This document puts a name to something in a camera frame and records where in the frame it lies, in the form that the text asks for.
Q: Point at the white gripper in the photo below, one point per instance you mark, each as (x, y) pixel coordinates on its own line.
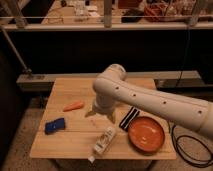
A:
(104, 106)

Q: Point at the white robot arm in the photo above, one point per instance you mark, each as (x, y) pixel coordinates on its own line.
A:
(191, 113)

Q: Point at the orange carrot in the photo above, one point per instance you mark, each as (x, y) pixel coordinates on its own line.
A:
(74, 106)

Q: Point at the white plastic bottle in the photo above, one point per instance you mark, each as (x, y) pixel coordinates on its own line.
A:
(102, 143)

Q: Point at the black white striped block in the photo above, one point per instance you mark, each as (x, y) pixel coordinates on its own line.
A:
(132, 114)

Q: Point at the wooden table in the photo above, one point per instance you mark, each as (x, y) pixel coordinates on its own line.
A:
(78, 137)

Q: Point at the blue sponge block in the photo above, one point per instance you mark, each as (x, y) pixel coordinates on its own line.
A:
(55, 125)

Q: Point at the orange round plate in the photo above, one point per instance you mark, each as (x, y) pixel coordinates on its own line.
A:
(146, 134)

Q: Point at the metal railing frame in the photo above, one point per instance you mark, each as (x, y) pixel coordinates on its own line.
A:
(88, 35)

